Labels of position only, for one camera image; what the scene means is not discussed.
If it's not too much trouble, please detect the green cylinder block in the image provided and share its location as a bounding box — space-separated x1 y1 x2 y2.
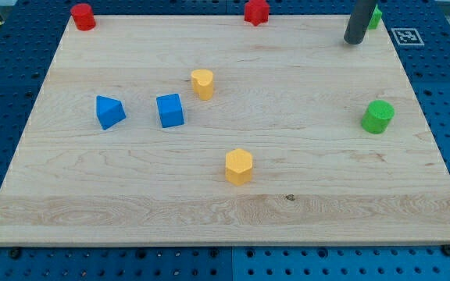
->
361 100 395 134

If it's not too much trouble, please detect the black bolt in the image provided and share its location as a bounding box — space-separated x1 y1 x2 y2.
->
441 244 450 257
8 247 21 260

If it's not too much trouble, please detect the black bolt front right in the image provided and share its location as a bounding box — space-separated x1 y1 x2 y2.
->
441 244 450 257

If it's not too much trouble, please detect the light wooden board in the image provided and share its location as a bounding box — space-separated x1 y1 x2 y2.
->
0 16 450 247

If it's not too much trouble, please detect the blue cube block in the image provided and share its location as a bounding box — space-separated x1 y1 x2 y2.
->
156 93 184 128

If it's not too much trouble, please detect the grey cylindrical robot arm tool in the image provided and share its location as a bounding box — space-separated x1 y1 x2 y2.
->
344 0 377 45

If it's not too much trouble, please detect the red star block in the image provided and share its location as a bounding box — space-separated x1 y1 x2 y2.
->
244 0 270 27

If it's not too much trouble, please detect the yellow heart block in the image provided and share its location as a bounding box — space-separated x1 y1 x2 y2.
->
191 69 214 101

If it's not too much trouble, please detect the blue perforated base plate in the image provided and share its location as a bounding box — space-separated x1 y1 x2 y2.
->
0 1 450 280

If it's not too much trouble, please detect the green block behind arm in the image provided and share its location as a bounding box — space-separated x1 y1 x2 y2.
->
368 5 382 30

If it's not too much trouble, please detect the black and white fiducial tag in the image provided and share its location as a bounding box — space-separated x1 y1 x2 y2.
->
391 27 424 47

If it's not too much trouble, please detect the yellow hexagon block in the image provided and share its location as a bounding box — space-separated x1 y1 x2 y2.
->
225 148 253 186

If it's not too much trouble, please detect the black bolt front left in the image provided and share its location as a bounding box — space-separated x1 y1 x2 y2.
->
8 247 21 260

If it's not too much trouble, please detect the blue triangular prism block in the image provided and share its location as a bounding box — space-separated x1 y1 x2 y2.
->
96 95 127 130

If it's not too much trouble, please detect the red cylinder block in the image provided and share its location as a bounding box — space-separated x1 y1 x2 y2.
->
70 3 96 31

